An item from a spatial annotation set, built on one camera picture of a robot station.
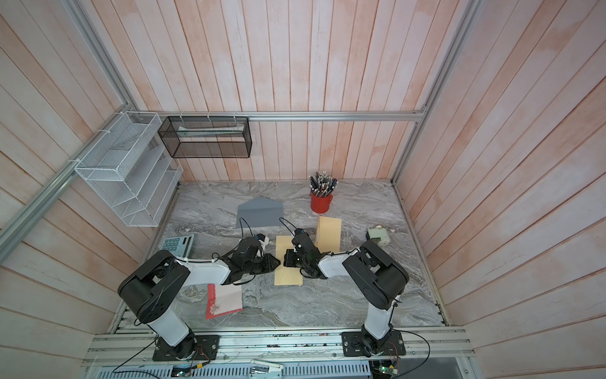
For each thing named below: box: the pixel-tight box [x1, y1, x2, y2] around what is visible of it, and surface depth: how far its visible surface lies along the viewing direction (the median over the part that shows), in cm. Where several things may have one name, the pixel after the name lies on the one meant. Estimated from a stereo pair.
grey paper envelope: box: [235, 196, 284, 229], surface depth 113 cm
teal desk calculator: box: [161, 233, 195, 259], surface depth 97 cm
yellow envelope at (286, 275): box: [274, 235, 303, 286], surface depth 90 cm
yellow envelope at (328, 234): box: [315, 215, 342, 255], surface depth 106 cm
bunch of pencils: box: [307, 170, 339, 199], surface depth 98 cm
